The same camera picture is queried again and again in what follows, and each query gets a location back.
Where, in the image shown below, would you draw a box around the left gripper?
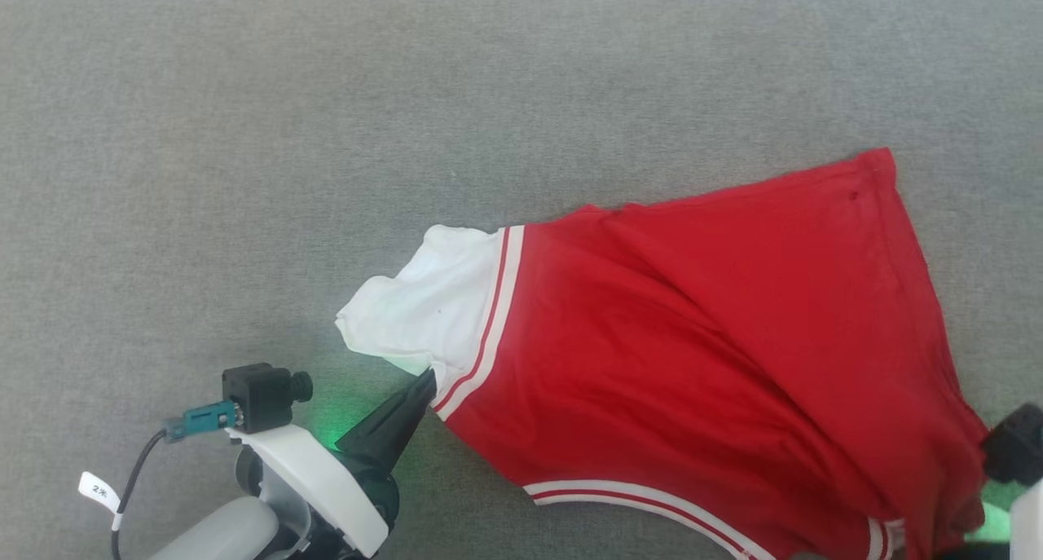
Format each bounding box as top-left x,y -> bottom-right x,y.
227,368 -> 439,560

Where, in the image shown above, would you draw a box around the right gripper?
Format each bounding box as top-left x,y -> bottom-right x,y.
1008,478 -> 1043,560

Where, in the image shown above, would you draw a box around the red and white shirt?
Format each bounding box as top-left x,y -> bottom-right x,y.
335,147 -> 991,560

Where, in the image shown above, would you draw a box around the grey fabric sofa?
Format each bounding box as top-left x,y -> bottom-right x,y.
0,0 -> 1043,560

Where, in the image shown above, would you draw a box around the black cable with teal plug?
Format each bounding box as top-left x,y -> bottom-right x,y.
109,401 -> 239,560

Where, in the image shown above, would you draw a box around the white cable label tag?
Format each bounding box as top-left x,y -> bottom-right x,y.
78,471 -> 125,533

